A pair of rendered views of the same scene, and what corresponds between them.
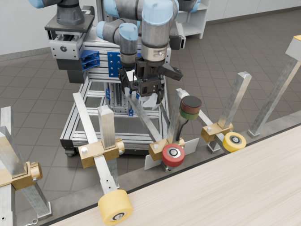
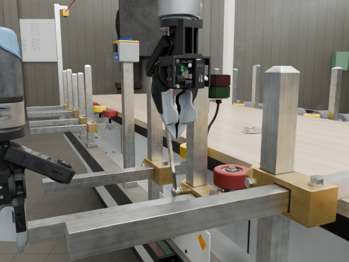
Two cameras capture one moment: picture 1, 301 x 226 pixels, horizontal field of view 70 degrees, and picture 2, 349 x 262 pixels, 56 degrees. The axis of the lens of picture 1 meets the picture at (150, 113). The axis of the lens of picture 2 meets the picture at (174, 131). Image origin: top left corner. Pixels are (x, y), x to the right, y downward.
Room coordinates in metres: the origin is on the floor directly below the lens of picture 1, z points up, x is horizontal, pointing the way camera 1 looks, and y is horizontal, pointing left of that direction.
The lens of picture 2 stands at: (0.55, 0.61, 1.12)
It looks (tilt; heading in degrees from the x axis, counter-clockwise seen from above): 10 degrees down; 274
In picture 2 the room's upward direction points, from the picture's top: straight up
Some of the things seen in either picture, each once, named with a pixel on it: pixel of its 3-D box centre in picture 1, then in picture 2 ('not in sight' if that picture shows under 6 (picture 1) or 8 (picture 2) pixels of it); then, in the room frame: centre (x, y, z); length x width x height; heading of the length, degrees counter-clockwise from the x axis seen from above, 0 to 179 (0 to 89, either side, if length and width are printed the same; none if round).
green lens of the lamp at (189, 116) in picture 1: (189, 110); (216, 91); (0.50, -0.12, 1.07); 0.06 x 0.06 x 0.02
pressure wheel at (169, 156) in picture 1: (171, 160); (231, 192); (0.47, -0.09, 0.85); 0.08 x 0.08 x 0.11
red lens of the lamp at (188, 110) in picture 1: (191, 104); (216, 80); (0.50, -0.12, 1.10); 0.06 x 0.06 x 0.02
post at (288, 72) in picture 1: (272, 101); (128, 126); (0.79, -0.55, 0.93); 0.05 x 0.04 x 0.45; 119
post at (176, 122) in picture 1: (172, 141); (196, 183); (0.55, -0.10, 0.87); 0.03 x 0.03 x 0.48; 29
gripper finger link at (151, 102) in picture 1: (150, 103); (187, 114); (0.56, 0.00, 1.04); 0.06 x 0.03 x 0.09; 119
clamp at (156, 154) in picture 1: (167, 148); (202, 197); (0.53, -0.08, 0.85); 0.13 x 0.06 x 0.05; 119
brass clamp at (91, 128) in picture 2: not in sight; (90, 126); (1.14, -1.17, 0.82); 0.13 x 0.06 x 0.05; 119
